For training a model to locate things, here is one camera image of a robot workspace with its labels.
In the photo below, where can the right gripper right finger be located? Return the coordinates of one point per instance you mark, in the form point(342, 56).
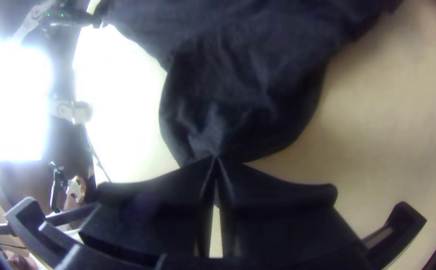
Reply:
point(277, 217)

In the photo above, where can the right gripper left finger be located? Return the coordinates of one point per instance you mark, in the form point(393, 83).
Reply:
point(154, 213)

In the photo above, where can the black t-shirt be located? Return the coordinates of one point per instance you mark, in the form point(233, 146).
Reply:
point(240, 75)

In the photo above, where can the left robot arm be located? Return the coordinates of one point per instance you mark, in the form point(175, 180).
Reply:
point(68, 110)

